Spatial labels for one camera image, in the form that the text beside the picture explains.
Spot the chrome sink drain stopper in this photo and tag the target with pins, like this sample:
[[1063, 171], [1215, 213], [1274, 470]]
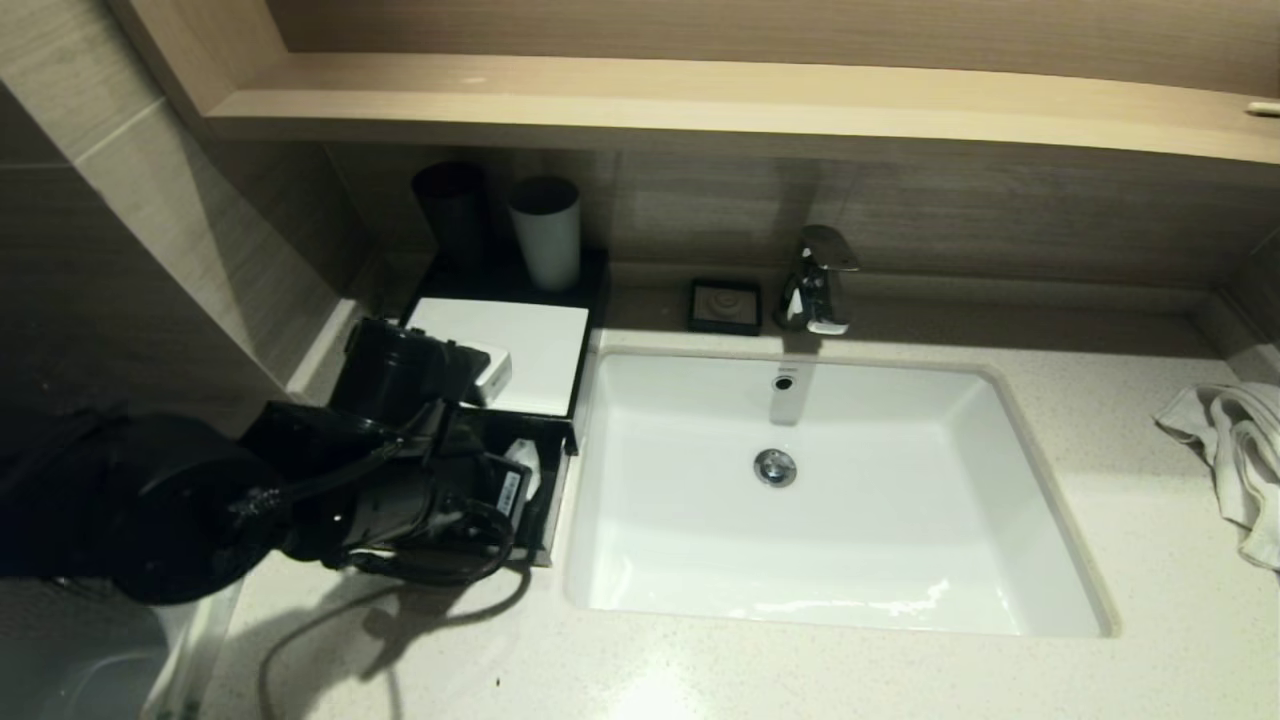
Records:
[[775, 467]]

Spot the white bathtub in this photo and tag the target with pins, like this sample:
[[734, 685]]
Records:
[[80, 670]]

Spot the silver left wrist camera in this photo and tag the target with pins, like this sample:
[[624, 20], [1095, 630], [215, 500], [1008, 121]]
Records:
[[490, 372]]

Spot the light grey plastic cup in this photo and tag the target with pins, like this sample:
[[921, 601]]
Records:
[[548, 245]]

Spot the small pale object on shelf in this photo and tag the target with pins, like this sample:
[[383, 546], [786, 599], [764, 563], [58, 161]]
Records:
[[1262, 108]]

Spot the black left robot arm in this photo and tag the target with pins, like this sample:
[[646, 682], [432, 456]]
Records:
[[200, 480]]

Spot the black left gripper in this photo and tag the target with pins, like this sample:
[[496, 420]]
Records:
[[440, 500]]

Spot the long slim toothbrush packet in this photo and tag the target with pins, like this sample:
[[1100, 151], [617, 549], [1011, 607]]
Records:
[[190, 660]]

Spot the wooden wall shelf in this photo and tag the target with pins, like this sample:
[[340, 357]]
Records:
[[700, 100]]

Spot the white crumpled towel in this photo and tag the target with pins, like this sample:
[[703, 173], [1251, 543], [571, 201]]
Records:
[[1235, 450]]

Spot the chrome sink faucet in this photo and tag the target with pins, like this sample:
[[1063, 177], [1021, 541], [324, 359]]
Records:
[[818, 285]]

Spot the black glossy box drawer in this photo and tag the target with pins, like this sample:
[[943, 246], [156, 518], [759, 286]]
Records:
[[550, 490]]

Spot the black square soap dish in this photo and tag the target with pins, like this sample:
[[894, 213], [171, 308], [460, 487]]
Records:
[[724, 305]]

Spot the white ceramic sink basin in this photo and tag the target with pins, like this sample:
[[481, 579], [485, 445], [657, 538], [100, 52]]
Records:
[[850, 560]]

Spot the black plastic cup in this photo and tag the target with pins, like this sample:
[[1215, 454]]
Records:
[[455, 220]]

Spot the black amenity drawer box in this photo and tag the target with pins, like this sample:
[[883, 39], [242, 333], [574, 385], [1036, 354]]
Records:
[[500, 283]]

